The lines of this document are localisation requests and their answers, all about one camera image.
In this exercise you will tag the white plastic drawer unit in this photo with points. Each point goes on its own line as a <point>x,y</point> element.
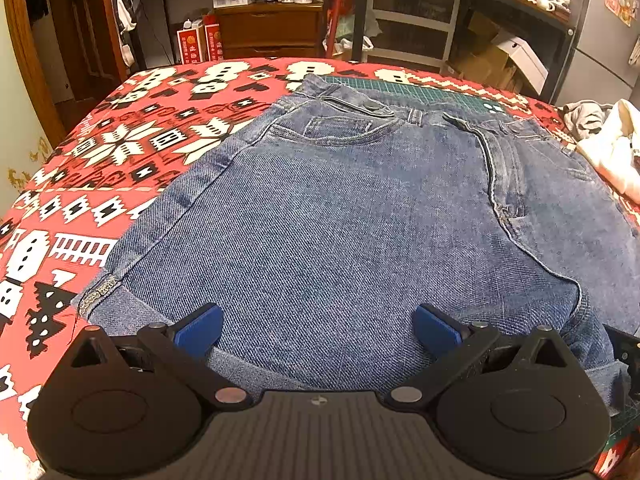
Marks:
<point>412,32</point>

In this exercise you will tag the white open shoe box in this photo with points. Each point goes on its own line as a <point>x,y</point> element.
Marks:
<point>524,58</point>

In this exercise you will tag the right red white carton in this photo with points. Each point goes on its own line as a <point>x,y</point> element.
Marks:
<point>215,51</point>

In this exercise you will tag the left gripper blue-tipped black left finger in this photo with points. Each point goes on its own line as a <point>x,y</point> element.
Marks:
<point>181,350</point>

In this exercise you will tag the left red white carton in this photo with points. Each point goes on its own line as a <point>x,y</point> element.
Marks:
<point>192,43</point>

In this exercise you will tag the brown wooden door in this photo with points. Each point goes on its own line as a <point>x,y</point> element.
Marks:
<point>68,54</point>

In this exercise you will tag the brown wooden drawer cabinet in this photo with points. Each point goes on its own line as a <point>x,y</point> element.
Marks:
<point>270,30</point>

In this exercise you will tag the green cutting mat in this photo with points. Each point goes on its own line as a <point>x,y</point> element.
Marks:
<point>426,95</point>

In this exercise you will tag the red white carton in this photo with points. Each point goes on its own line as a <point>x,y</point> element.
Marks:
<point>192,43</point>
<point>215,51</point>

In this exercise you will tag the cream white garment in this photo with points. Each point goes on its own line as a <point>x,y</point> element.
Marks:
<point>614,151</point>

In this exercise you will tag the grey refrigerator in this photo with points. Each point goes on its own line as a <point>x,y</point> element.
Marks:
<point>602,36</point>

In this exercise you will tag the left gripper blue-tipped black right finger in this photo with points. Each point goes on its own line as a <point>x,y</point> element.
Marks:
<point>460,351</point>

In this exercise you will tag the grey crumpled garment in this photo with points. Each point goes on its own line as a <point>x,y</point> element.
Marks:
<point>584,118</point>

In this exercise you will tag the blue denim jeans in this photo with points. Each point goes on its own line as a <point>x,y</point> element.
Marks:
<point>320,226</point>

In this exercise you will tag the red patterned bed cover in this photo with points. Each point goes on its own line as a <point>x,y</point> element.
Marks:
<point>101,178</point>

